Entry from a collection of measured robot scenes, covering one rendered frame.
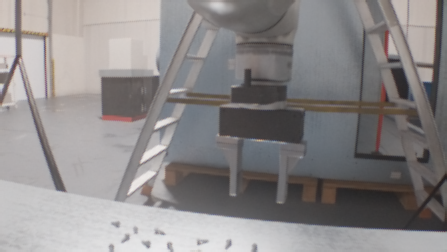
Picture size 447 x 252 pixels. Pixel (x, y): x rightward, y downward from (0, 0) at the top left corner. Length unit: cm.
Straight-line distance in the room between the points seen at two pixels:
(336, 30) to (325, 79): 37
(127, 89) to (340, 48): 435
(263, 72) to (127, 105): 555
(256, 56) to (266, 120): 10
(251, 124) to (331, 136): 196
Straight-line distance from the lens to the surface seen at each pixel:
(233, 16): 31
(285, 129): 46
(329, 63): 237
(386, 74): 212
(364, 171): 252
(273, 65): 45
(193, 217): 68
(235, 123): 48
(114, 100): 611
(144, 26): 1260
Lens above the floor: 96
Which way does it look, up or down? 10 degrees down
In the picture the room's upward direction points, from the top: 1 degrees clockwise
